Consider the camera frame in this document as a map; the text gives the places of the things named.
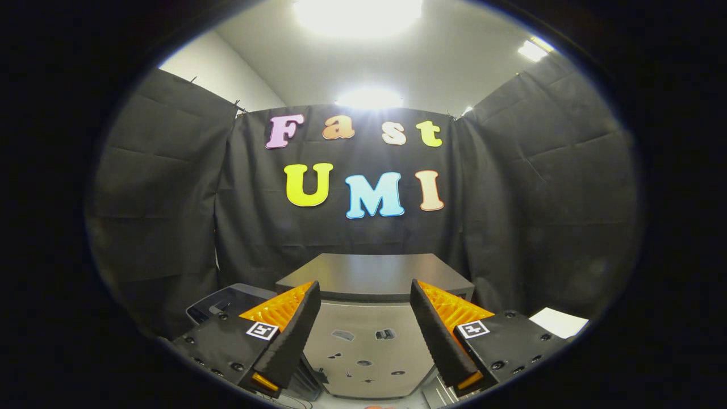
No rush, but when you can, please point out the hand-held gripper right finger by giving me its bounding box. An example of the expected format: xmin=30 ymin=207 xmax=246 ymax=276
xmin=410 ymin=278 xmax=569 ymax=397

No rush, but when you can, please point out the grey cabinet with dark top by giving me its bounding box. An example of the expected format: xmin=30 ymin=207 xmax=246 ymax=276
xmin=275 ymin=253 xmax=476 ymax=399

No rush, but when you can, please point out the grey washing machine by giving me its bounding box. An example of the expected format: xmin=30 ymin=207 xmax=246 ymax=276
xmin=186 ymin=283 xmax=324 ymax=401

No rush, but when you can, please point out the white paper sheet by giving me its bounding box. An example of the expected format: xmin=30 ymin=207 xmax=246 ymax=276
xmin=529 ymin=307 xmax=590 ymax=340

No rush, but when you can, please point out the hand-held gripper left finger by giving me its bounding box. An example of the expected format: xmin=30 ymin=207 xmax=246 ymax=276
xmin=170 ymin=280 xmax=321 ymax=398

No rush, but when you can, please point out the large ceiling light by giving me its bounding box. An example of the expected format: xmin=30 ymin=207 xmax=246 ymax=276
xmin=293 ymin=0 xmax=424 ymax=35

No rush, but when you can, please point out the grey ribbed panel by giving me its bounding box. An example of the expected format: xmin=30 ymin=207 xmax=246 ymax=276
xmin=421 ymin=372 xmax=463 ymax=408

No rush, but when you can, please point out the ceiling light behind backdrop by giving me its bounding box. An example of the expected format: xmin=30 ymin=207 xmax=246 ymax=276
xmin=335 ymin=88 xmax=404 ymax=110

